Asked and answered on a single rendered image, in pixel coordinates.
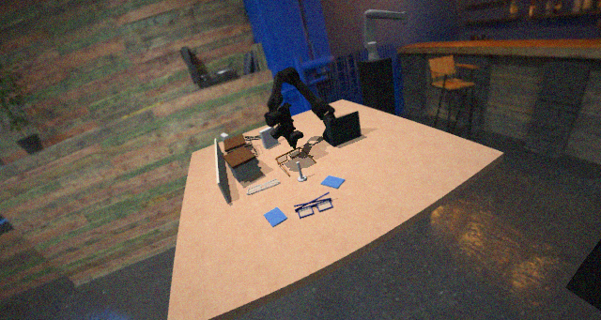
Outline blue flat square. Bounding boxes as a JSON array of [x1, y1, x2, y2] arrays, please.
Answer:
[[263, 207, 287, 227], [320, 175, 345, 189]]

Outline dark blue glasses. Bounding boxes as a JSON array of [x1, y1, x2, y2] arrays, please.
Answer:
[[294, 192, 333, 218]]

